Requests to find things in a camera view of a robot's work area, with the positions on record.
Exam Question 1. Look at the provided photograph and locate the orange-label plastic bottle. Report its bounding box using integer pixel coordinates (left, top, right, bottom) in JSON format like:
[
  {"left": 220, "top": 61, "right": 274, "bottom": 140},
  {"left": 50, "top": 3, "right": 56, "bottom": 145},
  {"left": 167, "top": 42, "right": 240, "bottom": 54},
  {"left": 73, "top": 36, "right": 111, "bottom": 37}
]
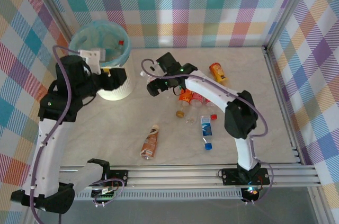
[{"left": 176, "top": 88, "right": 193, "bottom": 112}]

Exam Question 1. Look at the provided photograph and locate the yellow-orange juice bottle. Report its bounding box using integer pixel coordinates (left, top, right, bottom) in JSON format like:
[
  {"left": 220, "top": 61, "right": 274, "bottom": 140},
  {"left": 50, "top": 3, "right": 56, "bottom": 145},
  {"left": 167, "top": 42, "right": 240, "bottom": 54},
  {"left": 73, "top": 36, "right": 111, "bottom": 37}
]
[{"left": 208, "top": 61, "right": 229, "bottom": 84}]

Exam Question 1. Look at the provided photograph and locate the brown coffee drink bottle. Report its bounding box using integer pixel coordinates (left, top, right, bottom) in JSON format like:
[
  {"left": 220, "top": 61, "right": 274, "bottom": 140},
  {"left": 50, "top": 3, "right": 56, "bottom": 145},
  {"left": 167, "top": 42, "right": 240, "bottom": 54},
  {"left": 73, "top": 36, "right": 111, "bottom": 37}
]
[{"left": 139, "top": 124, "right": 160, "bottom": 160}]

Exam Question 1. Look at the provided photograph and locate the blue-label water bottle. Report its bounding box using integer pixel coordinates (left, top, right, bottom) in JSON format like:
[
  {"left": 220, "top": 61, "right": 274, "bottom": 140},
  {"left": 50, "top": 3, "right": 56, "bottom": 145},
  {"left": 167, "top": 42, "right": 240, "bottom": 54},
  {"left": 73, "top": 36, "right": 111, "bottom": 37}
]
[{"left": 200, "top": 114, "right": 215, "bottom": 151}]

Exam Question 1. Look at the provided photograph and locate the left controller board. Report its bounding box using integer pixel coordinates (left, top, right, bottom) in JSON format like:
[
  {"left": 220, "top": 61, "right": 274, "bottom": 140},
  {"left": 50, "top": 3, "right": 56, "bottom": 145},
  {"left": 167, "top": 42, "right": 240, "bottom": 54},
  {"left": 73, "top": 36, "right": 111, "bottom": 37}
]
[{"left": 91, "top": 184, "right": 117, "bottom": 203}]

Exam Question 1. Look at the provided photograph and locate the controller board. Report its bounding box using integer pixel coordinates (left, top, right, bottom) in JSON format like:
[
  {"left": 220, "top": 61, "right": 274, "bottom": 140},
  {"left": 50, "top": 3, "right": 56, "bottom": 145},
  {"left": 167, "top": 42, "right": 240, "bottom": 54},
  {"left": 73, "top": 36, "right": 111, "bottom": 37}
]
[
  {"left": 240, "top": 186, "right": 262, "bottom": 203},
  {"left": 91, "top": 184, "right": 117, "bottom": 203}
]

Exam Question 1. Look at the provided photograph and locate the right controller board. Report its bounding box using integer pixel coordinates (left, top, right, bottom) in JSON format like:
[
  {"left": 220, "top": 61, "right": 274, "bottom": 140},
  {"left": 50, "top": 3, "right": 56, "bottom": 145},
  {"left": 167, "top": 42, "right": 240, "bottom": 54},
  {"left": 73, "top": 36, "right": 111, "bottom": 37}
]
[{"left": 240, "top": 186, "right": 262, "bottom": 203}]

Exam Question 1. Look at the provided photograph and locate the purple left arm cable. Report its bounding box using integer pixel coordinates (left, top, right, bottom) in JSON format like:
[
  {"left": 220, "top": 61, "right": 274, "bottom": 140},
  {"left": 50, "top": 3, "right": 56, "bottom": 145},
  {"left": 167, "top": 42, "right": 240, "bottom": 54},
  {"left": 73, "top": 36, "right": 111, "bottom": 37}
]
[{"left": 29, "top": 45, "right": 125, "bottom": 224}]

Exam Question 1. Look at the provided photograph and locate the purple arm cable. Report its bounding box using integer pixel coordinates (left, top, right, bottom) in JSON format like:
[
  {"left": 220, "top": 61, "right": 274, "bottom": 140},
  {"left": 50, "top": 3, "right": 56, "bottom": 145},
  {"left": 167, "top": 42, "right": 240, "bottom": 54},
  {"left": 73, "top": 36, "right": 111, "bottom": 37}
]
[
  {"left": 29, "top": 45, "right": 125, "bottom": 224},
  {"left": 140, "top": 58, "right": 275, "bottom": 206}
]

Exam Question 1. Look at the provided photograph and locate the aluminium frame post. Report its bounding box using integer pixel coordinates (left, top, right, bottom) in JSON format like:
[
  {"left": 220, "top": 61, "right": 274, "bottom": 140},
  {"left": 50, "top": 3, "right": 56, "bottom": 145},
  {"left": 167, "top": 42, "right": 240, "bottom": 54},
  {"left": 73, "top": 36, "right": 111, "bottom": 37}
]
[
  {"left": 26, "top": 0, "right": 80, "bottom": 62},
  {"left": 264, "top": 0, "right": 318, "bottom": 50}
]

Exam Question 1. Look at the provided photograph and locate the aluminium mounting rail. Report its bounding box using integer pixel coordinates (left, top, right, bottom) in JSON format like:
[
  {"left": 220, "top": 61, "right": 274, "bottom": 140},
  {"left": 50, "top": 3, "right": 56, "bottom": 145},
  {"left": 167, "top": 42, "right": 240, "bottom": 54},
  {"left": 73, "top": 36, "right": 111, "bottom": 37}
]
[{"left": 57, "top": 164, "right": 320, "bottom": 188}]

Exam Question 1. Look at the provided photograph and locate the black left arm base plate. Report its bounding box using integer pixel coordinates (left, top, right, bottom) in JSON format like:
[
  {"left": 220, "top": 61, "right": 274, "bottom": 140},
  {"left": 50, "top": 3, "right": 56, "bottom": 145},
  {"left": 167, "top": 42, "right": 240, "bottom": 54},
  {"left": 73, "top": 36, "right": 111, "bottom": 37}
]
[{"left": 105, "top": 169, "right": 129, "bottom": 186}]

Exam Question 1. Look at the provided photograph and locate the grey slotted cable duct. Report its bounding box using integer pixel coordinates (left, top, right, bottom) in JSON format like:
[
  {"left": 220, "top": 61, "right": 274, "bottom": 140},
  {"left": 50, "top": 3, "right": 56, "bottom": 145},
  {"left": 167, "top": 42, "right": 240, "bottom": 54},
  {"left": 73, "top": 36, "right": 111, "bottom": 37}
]
[{"left": 74, "top": 189, "right": 244, "bottom": 201}]

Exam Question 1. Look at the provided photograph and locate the aluminium frame floor rail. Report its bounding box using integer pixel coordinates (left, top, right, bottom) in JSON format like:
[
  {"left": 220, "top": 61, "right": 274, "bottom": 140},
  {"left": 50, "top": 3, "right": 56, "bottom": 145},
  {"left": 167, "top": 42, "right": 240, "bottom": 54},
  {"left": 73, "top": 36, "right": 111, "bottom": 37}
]
[{"left": 262, "top": 46, "right": 302, "bottom": 166}]

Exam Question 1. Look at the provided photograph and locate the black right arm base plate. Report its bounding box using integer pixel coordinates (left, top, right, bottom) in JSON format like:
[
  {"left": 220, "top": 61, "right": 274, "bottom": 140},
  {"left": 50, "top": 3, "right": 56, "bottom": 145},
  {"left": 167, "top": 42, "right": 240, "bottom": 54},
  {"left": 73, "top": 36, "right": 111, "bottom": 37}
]
[{"left": 221, "top": 168, "right": 273, "bottom": 186}]

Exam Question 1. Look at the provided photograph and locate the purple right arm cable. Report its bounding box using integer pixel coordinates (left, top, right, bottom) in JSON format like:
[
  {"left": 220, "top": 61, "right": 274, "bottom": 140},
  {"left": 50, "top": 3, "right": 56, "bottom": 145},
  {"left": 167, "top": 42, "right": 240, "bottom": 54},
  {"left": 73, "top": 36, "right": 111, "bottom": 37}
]
[{"left": 140, "top": 58, "right": 275, "bottom": 206}]

